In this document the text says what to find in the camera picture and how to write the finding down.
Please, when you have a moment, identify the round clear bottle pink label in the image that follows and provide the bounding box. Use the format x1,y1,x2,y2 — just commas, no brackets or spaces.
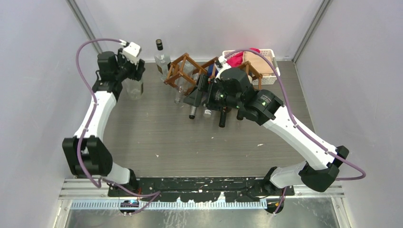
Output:
124,78,144,100

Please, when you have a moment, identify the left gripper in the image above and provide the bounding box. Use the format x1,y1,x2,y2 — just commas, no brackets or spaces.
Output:
114,48,144,81

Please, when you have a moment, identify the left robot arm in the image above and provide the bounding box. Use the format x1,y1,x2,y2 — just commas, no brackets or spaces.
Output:
62,48,145,196

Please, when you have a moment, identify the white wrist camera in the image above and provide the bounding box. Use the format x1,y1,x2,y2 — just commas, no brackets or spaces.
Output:
215,56,232,76
120,40,141,65

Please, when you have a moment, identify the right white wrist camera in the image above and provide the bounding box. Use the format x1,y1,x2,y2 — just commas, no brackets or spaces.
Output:
215,56,232,76

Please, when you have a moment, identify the blue Dash Blue bottle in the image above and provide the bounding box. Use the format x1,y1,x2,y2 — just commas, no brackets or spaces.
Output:
203,109,212,118

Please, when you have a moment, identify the brown wooden wine rack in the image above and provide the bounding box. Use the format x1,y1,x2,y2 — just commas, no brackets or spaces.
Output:
163,53,263,95

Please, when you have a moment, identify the beige cloth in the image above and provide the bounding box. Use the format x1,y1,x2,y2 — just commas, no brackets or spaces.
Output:
243,52,274,76

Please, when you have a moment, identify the green labelled bottle black cap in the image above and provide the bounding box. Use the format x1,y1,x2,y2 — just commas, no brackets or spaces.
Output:
236,111,244,121

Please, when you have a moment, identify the pink cloth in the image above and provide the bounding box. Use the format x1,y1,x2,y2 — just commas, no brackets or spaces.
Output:
227,52,262,67

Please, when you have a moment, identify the white plastic basket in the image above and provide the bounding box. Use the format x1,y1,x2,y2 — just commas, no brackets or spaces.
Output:
225,48,280,87

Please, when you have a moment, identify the green bottle silver cap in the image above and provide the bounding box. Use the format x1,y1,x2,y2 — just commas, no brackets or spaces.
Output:
189,106,197,119

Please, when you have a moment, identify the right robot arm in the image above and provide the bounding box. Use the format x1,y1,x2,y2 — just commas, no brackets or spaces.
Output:
183,68,349,195

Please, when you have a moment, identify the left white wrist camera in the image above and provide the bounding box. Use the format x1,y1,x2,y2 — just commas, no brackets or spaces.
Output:
120,40,141,65

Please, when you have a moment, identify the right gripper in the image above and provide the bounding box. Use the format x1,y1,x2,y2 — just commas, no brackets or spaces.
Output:
183,74,241,111

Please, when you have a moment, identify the aluminium frame rail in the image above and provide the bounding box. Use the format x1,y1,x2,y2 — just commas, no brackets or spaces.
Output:
58,178,345,211

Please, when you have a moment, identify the slim clear glass bottle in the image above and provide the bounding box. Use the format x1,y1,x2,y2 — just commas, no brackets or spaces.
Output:
174,61,193,104

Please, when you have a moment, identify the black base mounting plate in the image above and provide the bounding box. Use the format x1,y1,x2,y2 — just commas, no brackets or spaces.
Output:
124,177,283,203

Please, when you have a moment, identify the square clear liquor bottle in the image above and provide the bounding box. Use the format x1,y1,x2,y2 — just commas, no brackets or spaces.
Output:
154,39,171,82

